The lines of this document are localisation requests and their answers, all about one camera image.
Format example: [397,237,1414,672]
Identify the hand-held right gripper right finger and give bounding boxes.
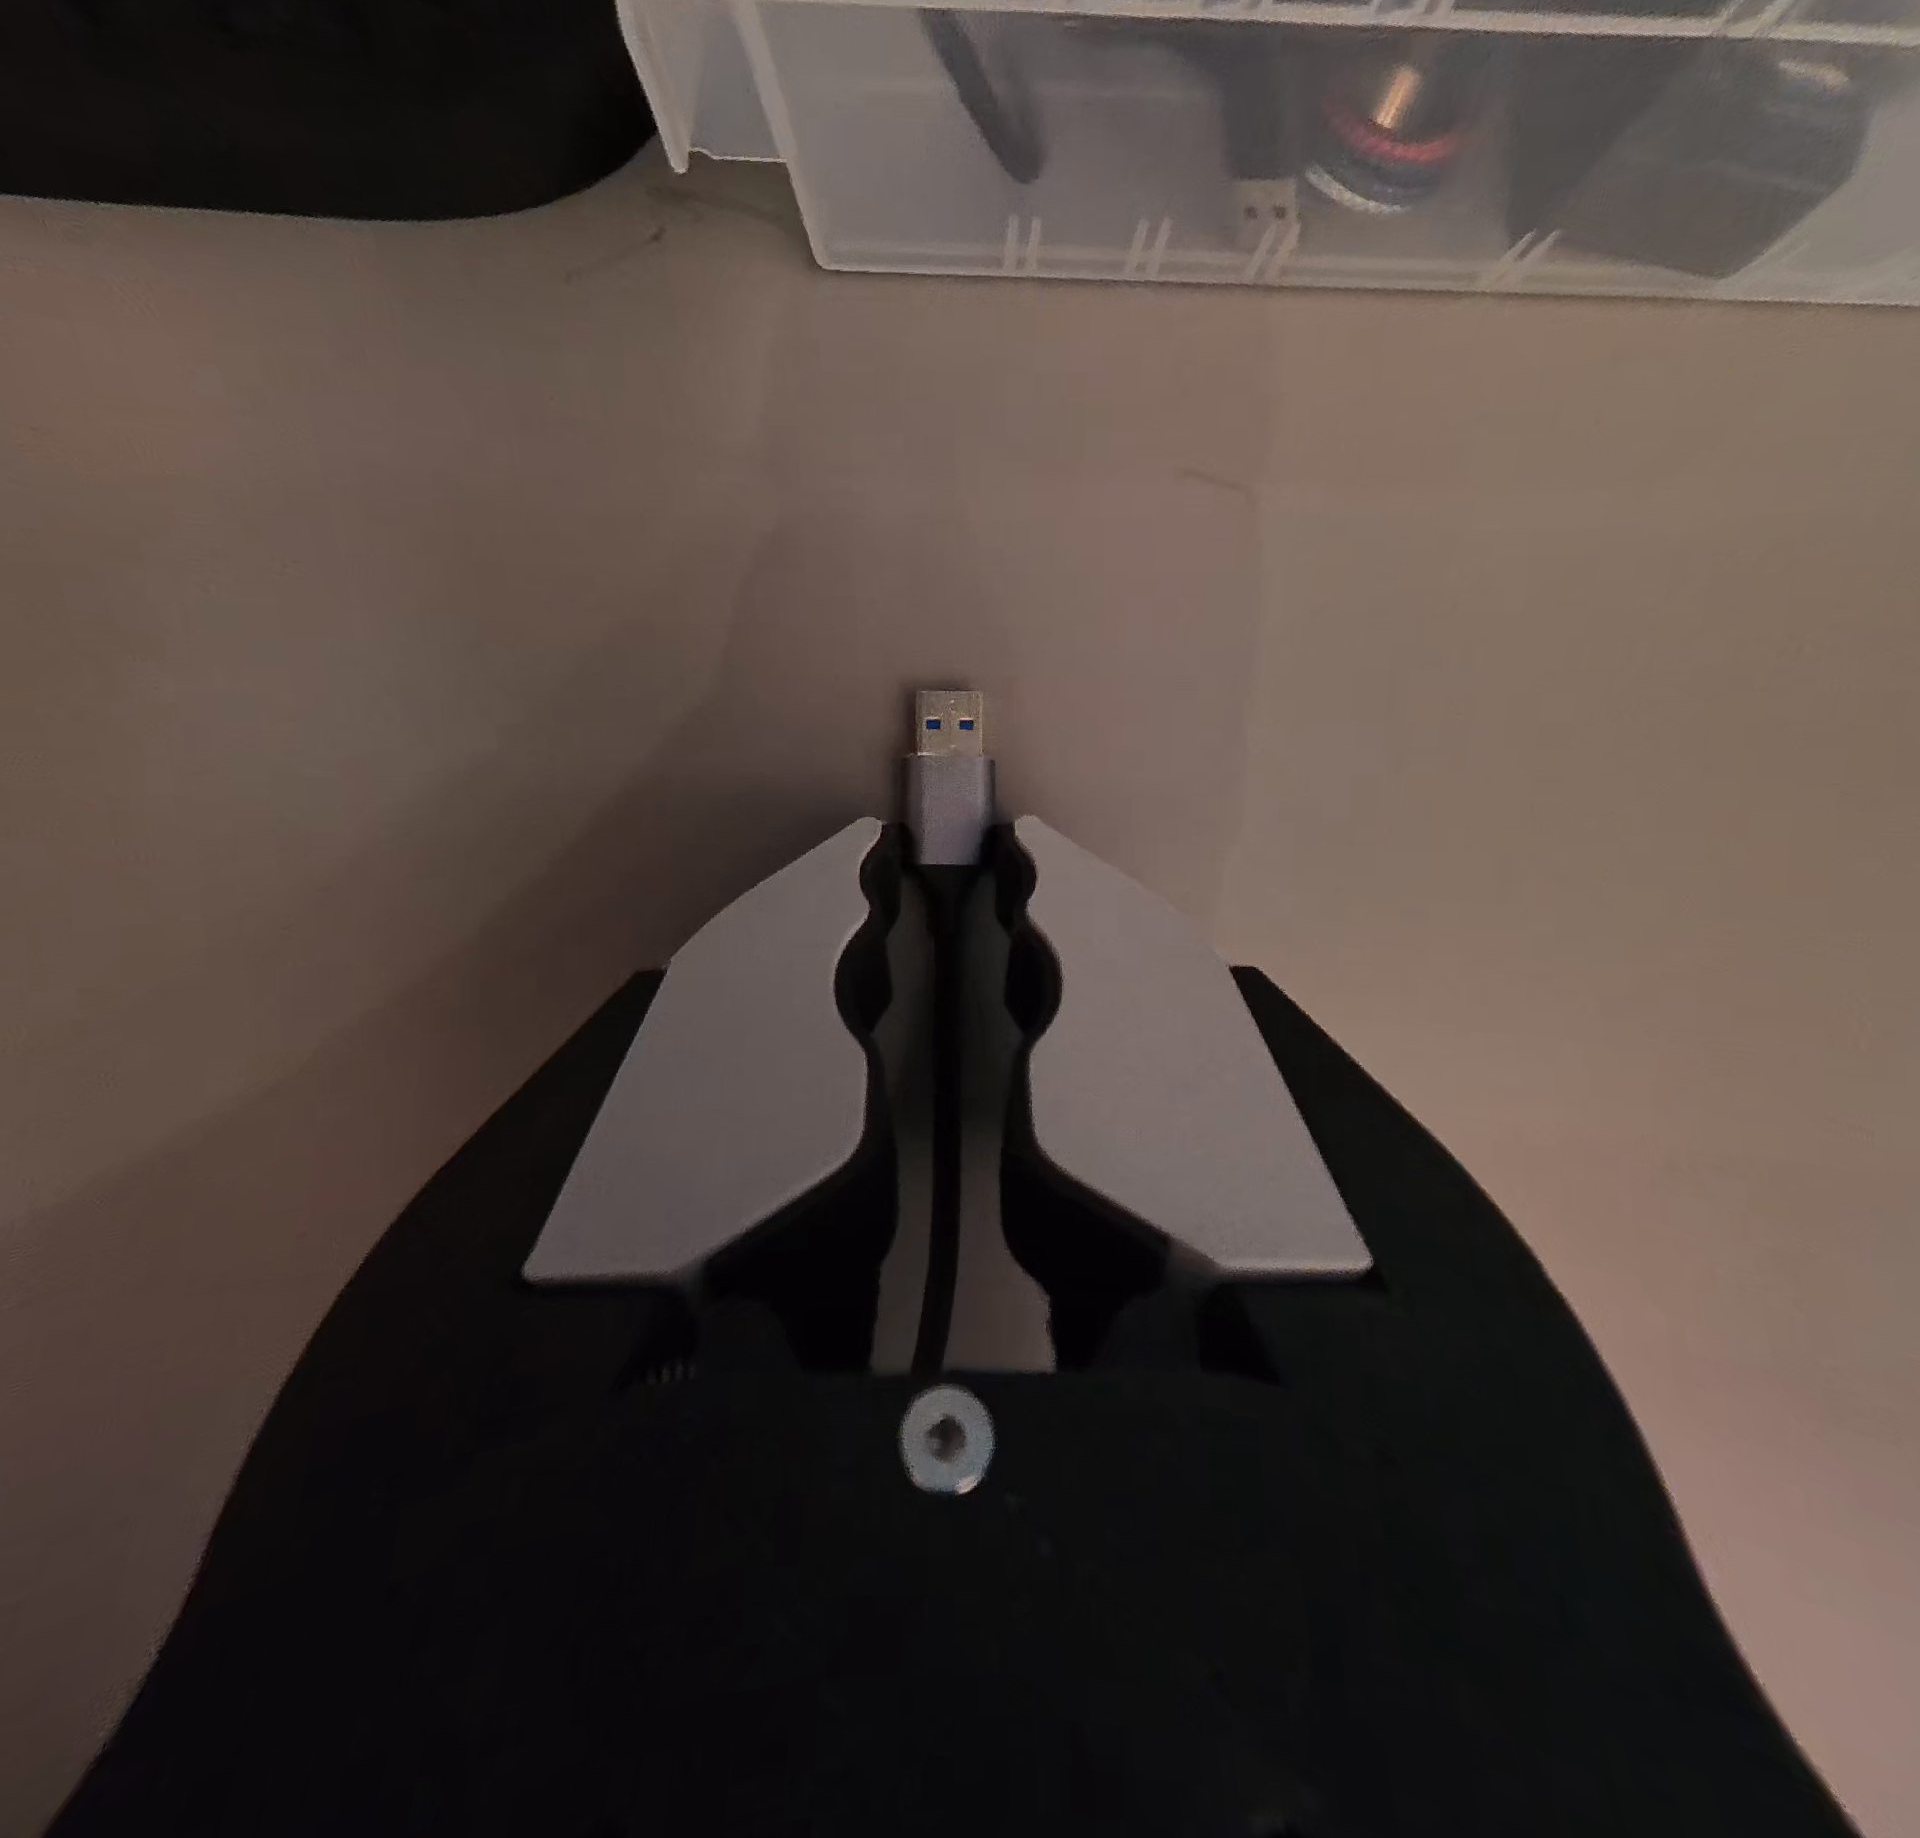
[1001,811,1376,1324]

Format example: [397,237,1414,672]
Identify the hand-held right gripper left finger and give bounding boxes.
[518,814,906,1324]

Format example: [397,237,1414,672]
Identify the black USB cable grey plug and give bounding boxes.
[872,687,1001,1380]

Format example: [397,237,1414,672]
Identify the clear plastic bin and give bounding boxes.
[604,0,1920,312]

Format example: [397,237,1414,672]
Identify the black multi-port USB hub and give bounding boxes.
[1559,43,1879,283]

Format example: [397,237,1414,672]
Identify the black mesh wrist rest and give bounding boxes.
[0,0,665,229]

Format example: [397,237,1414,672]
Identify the braided blue red white cables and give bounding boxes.
[1294,111,1488,216]

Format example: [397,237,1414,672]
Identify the black cable with gold plug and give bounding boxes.
[1357,53,1449,137]

